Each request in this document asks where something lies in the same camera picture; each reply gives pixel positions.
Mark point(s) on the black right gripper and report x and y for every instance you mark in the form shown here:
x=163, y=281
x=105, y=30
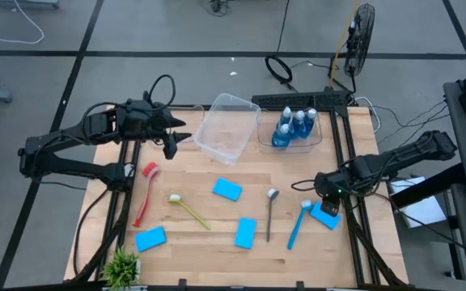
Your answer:
x=332, y=184

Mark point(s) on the small green potted plant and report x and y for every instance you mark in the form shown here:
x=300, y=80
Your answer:
x=121, y=268

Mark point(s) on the blue cellulose sponge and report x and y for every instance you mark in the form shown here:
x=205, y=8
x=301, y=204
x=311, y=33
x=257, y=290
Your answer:
x=245, y=233
x=332, y=223
x=151, y=239
x=227, y=189

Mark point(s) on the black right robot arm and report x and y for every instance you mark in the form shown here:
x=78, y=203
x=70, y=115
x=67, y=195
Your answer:
x=411, y=153

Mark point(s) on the grey furniture base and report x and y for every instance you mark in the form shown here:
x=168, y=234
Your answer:
x=24, y=3

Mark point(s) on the blue dish soap bottle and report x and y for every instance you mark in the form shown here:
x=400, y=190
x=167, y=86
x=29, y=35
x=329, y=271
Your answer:
x=310, y=125
x=297, y=128
x=280, y=139
x=285, y=119

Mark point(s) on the black perforated metal plate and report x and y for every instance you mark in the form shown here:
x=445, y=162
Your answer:
x=297, y=99

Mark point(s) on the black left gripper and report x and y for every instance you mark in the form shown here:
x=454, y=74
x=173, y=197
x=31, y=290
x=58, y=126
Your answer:
x=140, y=121

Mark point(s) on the black aluminium table frame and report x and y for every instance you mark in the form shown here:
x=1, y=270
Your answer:
x=333, y=117

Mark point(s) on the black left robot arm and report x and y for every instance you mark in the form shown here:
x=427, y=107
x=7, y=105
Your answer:
x=75, y=167

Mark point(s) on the red dish brush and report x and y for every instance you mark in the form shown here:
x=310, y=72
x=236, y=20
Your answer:
x=151, y=169

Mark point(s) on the black table clamp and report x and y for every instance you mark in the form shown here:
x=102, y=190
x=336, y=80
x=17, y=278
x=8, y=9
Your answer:
x=300, y=285
x=182, y=283

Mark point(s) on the black cart support beam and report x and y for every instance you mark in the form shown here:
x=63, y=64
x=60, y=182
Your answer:
x=427, y=186

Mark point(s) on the blue dish brush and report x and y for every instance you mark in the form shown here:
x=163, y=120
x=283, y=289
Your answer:
x=296, y=228

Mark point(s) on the clear square plastic tub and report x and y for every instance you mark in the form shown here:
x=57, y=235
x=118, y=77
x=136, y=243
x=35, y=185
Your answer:
x=225, y=129

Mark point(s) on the white paper sheet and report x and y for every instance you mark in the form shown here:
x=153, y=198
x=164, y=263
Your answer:
x=423, y=212

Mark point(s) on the black floor fan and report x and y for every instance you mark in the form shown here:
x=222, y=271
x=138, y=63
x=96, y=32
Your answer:
x=362, y=36

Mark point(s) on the yellow-green dish brush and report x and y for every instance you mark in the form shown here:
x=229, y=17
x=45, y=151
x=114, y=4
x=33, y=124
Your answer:
x=175, y=199

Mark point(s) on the grey dish brush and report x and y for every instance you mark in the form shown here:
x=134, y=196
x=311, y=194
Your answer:
x=269, y=218

